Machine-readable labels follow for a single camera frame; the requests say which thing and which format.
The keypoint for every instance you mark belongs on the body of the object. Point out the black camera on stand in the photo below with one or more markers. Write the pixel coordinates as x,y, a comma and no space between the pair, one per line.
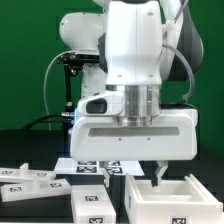
76,61

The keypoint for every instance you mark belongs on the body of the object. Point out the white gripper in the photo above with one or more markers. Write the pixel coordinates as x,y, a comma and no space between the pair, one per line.
171,136

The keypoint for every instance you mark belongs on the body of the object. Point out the white cabinet body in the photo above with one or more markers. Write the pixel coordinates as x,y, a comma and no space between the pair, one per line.
184,201

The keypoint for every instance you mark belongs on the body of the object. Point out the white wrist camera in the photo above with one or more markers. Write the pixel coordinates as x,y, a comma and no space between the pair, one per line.
109,103

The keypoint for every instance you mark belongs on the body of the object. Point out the black camera stand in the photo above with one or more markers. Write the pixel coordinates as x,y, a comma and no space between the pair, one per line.
69,72

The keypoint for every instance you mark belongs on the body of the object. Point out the white door panel with knob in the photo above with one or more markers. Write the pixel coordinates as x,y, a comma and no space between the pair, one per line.
24,174

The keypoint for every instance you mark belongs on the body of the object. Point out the white cabinet top block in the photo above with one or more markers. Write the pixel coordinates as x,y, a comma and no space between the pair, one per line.
91,205

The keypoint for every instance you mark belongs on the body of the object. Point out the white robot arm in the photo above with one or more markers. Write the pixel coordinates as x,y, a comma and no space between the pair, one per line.
126,53

